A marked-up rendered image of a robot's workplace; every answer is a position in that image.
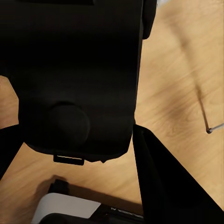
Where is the camera tripod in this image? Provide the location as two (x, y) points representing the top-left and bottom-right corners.
(156, 0), (224, 134)

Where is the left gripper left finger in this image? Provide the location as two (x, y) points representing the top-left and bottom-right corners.
(0, 124), (24, 180)

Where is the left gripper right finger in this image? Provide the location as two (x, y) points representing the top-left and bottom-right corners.
(132, 124), (224, 224)

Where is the digital camera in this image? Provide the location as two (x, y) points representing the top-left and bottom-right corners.
(0, 0), (157, 165)

